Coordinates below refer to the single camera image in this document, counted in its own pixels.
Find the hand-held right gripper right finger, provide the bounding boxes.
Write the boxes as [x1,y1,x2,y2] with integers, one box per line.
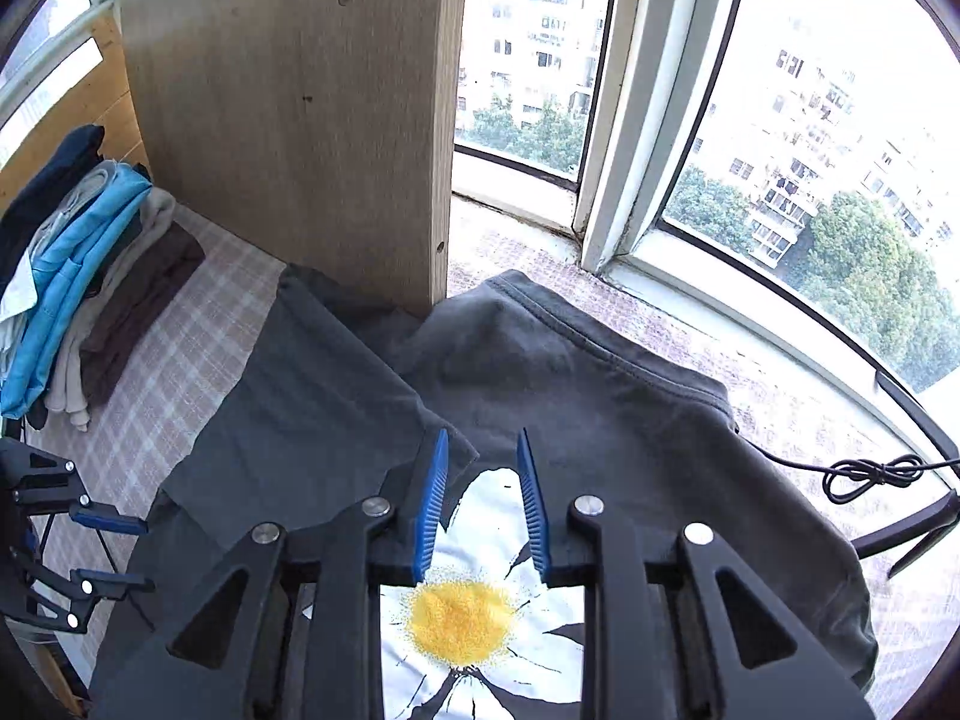
[517,427,878,720]

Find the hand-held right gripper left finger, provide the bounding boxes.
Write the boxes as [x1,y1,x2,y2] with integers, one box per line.
[90,427,451,720]

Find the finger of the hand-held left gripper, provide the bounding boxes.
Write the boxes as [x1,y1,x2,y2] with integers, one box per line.
[15,448,149,536]
[11,551,155,635]

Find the grey t-shirt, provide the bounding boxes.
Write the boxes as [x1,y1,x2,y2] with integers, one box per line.
[90,264,880,720]

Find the beige folded garment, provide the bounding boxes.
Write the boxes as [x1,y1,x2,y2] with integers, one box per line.
[45,191,177,432]

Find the pink plaid blanket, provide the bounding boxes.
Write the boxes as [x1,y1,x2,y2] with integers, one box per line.
[34,199,953,720]

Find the white folded garment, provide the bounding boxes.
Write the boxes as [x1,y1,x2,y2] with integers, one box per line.
[0,157,121,320]

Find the brown folded garment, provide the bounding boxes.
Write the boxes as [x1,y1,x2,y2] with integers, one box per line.
[79,225,207,410]

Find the light blue folded garment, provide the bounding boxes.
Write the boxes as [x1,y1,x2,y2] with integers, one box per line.
[0,165,155,421]

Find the navy folded garment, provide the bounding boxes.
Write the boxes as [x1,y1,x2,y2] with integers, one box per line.
[0,124,106,293]

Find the black tripod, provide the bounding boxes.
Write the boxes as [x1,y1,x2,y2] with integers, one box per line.
[851,371,960,580]

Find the wooden board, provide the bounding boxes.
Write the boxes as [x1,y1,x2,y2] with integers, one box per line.
[120,0,472,316]

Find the green trees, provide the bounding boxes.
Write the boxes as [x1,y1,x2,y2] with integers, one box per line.
[469,101,960,391]

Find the wooden slat panel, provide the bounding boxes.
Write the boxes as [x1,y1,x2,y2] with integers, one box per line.
[0,4,151,211]

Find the apartment buildings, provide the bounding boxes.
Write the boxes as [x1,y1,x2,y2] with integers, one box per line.
[457,0,953,263]

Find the black ring light cable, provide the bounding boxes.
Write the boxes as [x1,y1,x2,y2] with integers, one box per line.
[739,431,960,507]

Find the white window frame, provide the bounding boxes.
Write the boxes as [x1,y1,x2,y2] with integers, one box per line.
[0,0,960,466]

